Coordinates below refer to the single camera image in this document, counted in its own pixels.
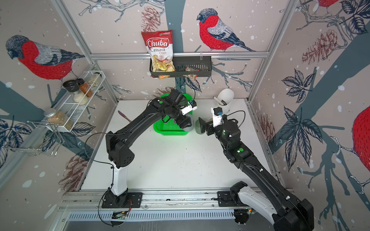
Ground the green tea canister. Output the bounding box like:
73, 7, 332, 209
195, 120, 203, 135

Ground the blue tea canister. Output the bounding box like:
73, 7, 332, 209
183, 114, 194, 132

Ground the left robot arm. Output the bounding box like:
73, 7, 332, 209
106, 90, 197, 197

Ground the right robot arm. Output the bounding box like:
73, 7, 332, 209
198, 116, 314, 231

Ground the green plastic basket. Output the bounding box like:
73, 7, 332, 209
153, 111, 194, 136

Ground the white spoon in holder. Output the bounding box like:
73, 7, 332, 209
214, 96, 224, 105

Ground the white utensil holder cup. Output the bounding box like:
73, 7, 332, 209
216, 89, 234, 114

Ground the small snack packet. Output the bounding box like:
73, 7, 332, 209
184, 66, 199, 80

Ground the purple gold butter knife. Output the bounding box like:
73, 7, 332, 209
118, 110, 132, 123

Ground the Chuba cassava chips bag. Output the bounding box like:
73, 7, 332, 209
141, 30, 175, 72

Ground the pale spice jar back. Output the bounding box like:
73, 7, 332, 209
88, 72, 101, 87

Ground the orange spice jar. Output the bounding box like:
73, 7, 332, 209
76, 79, 93, 98

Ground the black lid spice jar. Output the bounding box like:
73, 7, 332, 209
63, 80, 89, 105

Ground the silver lid grain jar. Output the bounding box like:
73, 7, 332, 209
44, 108, 68, 126

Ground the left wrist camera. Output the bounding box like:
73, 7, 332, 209
181, 100, 197, 115

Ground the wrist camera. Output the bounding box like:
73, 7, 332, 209
181, 100, 197, 115
211, 107, 223, 128

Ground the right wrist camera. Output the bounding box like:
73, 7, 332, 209
211, 107, 223, 128

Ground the dark wall-mounted basket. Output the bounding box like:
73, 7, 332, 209
149, 56, 212, 78

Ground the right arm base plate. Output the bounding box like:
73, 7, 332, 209
213, 191, 251, 208

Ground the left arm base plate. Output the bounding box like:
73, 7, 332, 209
102, 190, 143, 208

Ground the white wire spice rack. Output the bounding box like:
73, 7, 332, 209
1, 70, 106, 157

